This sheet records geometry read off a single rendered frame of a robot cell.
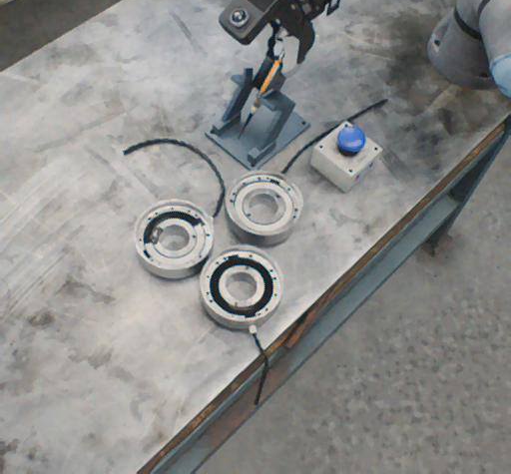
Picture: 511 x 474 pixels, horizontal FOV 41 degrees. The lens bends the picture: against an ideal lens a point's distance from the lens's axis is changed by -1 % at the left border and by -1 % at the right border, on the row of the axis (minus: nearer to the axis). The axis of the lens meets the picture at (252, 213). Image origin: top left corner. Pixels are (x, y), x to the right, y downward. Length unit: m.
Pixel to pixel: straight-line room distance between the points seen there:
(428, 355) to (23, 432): 1.17
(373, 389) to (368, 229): 0.82
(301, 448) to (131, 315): 0.86
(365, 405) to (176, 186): 0.92
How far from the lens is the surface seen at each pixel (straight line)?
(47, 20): 2.39
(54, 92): 1.10
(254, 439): 1.66
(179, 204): 0.92
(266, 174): 0.95
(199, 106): 1.06
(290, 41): 0.90
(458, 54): 1.15
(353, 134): 0.96
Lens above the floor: 1.62
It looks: 59 degrees down
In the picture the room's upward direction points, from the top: 8 degrees clockwise
